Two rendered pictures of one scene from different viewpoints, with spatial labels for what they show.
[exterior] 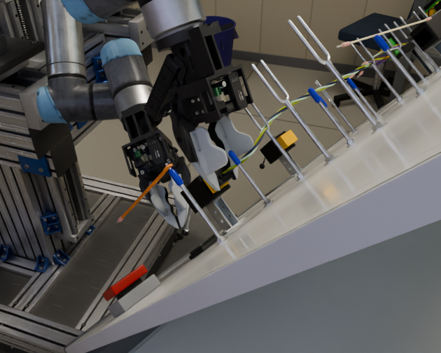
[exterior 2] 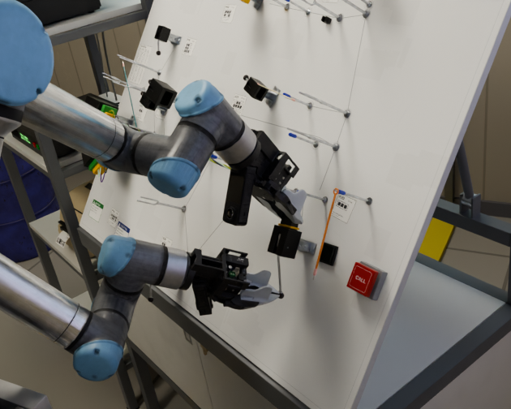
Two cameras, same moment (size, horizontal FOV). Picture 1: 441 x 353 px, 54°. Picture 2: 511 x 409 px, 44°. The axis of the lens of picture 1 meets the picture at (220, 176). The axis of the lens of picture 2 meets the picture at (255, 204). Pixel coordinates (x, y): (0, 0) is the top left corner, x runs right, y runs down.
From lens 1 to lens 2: 1.15 m
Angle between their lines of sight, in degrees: 63
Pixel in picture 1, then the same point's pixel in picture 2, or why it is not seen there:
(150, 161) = (242, 268)
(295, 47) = not seen: outside the picture
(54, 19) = (32, 283)
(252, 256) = (474, 96)
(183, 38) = (259, 144)
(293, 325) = not seen: hidden behind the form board
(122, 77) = (156, 251)
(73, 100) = (117, 326)
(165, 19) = (252, 138)
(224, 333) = not seen: hidden behind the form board
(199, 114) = (281, 182)
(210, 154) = (297, 200)
